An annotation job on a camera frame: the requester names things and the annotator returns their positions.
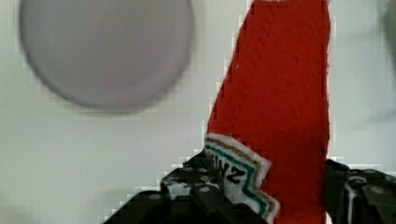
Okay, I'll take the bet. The red plush ketchup bottle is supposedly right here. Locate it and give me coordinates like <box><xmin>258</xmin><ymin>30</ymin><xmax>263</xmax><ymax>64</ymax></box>
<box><xmin>205</xmin><ymin>0</ymin><xmax>330</xmax><ymax>224</ymax></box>

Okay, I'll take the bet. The grey round plate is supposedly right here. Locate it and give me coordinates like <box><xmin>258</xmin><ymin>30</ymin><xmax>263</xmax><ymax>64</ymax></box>
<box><xmin>19</xmin><ymin>0</ymin><xmax>194</xmax><ymax>111</ymax></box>

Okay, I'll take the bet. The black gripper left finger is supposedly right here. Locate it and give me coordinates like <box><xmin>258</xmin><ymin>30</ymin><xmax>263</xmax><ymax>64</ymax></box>
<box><xmin>104</xmin><ymin>152</ymin><xmax>268</xmax><ymax>224</ymax></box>

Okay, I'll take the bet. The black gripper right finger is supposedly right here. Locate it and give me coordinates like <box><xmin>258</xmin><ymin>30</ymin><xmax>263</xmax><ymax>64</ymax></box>
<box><xmin>323</xmin><ymin>160</ymin><xmax>396</xmax><ymax>224</ymax></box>

